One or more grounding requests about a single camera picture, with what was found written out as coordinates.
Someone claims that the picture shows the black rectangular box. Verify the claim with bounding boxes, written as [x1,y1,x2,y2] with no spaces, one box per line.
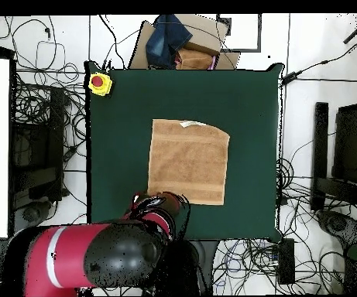
[276,237,296,285]

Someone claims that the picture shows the tangle of black cables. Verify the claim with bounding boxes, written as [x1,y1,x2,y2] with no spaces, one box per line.
[211,239,345,295]
[10,69,88,199]
[275,155,321,214]

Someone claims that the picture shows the tan terry towel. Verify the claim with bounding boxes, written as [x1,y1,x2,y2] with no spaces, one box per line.
[146,118,231,206]

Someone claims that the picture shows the brown cardboard box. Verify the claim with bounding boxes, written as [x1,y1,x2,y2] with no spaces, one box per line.
[128,13,242,70]

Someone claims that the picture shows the black power adapter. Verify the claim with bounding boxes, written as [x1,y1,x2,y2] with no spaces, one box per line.
[280,70,303,86]

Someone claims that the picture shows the yellow emergency stop button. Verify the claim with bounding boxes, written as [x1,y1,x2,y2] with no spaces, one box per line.
[88,71,113,97]

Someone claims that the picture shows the orange folded towel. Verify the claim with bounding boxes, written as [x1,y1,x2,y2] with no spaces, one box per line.
[175,47,217,70]

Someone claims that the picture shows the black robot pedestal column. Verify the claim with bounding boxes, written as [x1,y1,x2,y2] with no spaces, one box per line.
[146,239,213,296]

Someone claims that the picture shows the dark green table cloth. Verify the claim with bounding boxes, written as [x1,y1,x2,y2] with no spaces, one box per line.
[84,60,285,244]

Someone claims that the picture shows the blue denim jeans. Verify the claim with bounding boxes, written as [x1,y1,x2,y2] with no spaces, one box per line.
[145,13,194,70]

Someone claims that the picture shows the grey stand base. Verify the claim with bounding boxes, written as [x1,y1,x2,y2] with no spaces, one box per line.
[317,209,357,248]
[13,197,55,231]

